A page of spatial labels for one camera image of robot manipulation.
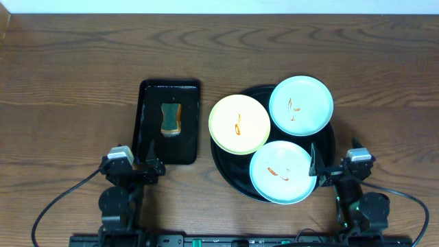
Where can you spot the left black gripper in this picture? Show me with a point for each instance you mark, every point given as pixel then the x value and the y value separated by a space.
pixel 157 169

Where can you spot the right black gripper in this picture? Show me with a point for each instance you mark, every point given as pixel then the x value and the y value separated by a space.
pixel 317 167

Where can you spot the orange green sponge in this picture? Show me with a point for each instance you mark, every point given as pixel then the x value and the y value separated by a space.
pixel 171 124

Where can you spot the pale blue plate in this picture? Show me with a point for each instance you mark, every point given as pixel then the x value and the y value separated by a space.
pixel 279 171
pixel 301 105

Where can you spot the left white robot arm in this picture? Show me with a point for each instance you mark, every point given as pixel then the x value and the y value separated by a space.
pixel 121 204

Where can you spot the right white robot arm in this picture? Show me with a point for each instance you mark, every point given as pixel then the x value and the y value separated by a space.
pixel 362 214

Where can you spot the black rectangular tray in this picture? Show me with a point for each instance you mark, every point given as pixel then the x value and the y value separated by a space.
pixel 177 150

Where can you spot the black round tray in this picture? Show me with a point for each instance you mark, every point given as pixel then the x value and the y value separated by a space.
pixel 235 168

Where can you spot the yellow plate with sauce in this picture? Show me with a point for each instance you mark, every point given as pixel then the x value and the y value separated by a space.
pixel 239 124

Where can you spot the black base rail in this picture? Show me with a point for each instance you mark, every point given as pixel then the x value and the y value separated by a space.
pixel 203 241

